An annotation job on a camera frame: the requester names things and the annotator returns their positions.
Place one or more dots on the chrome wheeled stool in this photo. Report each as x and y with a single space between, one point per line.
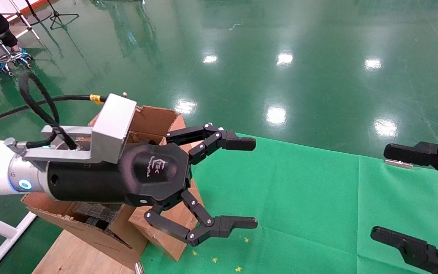
10 58

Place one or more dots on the large open cardboard carton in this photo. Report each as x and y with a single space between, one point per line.
150 121

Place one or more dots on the white metal stand frame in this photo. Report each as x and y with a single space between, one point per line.
34 32

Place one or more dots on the black round base stand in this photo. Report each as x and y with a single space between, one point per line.
40 17

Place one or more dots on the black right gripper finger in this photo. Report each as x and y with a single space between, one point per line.
413 249
413 152

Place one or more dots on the black foam block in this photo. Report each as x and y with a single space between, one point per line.
93 213

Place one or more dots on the black tripod stand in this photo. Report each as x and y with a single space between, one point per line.
56 17

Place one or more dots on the green table cloth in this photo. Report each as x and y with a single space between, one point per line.
318 209

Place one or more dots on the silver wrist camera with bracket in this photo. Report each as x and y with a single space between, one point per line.
112 125

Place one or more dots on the white board with orange edge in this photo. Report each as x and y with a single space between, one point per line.
6 5

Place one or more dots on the silver metal clip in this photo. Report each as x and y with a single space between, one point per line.
399 164
139 269

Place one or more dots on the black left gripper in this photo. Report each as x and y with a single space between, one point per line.
154 171

